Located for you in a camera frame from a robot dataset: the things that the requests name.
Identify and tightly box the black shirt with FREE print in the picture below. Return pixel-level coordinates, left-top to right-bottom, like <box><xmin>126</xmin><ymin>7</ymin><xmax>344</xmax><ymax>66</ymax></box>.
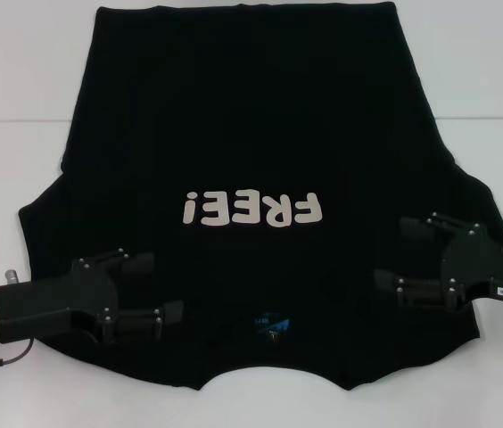
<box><xmin>17</xmin><ymin>2</ymin><xmax>503</xmax><ymax>393</ymax></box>

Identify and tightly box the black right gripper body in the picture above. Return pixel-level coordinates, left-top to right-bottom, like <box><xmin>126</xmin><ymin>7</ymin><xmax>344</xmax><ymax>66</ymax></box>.
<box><xmin>440</xmin><ymin>227</ymin><xmax>503</xmax><ymax>313</ymax></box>

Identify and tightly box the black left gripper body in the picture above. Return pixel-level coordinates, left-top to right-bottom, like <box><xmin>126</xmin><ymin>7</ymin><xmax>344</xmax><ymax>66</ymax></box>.
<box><xmin>0</xmin><ymin>257</ymin><xmax>122</xmax><ymax>345</ymax></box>

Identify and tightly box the thin dark red cable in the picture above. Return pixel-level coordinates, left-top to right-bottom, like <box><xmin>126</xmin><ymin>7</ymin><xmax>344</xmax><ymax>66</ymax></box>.
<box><xmin>0</xmin><ymin>338</ymin><xmax>35</xmax><ymax>372</ymax></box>

